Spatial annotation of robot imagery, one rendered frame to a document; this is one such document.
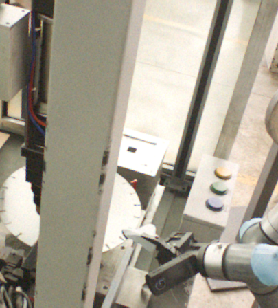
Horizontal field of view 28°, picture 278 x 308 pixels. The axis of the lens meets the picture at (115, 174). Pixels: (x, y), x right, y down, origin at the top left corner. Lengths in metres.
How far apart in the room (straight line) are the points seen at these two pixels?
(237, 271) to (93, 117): 0.81
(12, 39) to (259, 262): 0.60
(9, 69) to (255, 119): 2.92
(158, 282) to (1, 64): 0.55
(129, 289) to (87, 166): 0.98
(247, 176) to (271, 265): 2.08
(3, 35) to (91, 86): 0.52
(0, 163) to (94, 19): 1.43
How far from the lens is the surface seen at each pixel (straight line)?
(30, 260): 1.10
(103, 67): 0.29
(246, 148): 3.34
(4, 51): 0.81
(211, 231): 1.40
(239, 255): 1.08
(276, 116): 2.10
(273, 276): 1.06
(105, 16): 0.27
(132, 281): 1.30
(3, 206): 1.25
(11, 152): 1.74
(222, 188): 1.48
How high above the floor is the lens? 1.81
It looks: 39 degrees down
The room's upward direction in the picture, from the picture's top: 10 degrees clockwise
